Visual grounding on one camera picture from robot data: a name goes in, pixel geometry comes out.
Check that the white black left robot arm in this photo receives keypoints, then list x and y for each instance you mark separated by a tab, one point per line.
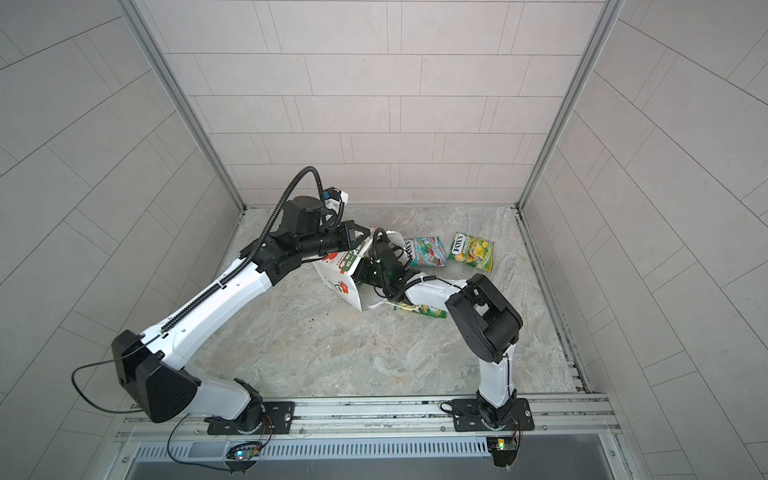
150	366

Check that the teal Fox's candy packet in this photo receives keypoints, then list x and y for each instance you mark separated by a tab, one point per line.
426	252

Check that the right circuit board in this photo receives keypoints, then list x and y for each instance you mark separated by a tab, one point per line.
503	450

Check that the yellow green Fox's candy packet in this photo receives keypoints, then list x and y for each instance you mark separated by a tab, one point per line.
473	251

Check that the corner aluminium profile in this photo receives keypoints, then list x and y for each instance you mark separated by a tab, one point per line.
140	30
605	21

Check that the circuit board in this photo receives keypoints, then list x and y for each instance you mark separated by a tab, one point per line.
244	452
503	450

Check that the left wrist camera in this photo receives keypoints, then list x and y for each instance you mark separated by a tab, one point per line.
305	215

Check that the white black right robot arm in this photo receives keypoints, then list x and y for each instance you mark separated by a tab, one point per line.
488	323

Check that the white floral paper bag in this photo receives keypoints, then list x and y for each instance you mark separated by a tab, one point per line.
353	276

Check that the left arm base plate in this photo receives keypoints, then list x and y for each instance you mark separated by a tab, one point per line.
271	417

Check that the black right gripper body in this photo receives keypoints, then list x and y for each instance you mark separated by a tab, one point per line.
371	274

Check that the left corner aluminium profile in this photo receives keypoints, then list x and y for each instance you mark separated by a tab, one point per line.
140	30

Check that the right corner aluminium profile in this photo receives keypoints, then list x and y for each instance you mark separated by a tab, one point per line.
605	21

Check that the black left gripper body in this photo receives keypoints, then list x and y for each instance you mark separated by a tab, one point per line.
325	241

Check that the left circuit board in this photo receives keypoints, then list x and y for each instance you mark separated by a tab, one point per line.
244	452

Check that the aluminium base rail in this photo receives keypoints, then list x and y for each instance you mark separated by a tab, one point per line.
395	417

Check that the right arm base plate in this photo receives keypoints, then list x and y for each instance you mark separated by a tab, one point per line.
478	415

